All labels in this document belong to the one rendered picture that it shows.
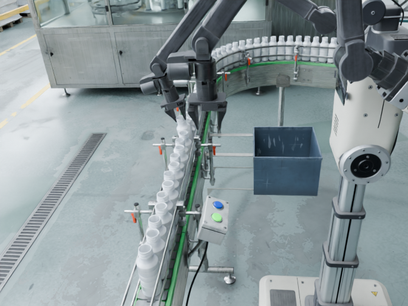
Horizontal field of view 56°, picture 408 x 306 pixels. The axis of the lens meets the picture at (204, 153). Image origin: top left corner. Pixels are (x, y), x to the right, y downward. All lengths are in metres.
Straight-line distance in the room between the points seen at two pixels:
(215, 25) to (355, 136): 0.59
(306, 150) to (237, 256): 0.89
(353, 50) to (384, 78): 0.12
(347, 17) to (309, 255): 1.92
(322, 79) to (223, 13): 2.02
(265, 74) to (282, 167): 1.22
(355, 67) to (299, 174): 0.94
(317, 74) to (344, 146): 1.64
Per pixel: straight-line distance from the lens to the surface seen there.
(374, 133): 1.31
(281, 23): 6.57
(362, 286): 2.24
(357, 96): 1.24
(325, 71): 2.92
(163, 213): 1.19
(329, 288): 1.82
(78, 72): 5.21
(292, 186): 1.91
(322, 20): 1.44
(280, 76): 2.96
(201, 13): 1.45
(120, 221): 3.02
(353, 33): 1.02
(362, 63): 1.02
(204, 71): 1.02
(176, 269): 1.24
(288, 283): 2.17
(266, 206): 3.03
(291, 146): 2.14
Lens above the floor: 1.90
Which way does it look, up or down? 31 degrees down
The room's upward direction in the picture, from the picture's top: 4 degrees counter-clockwise
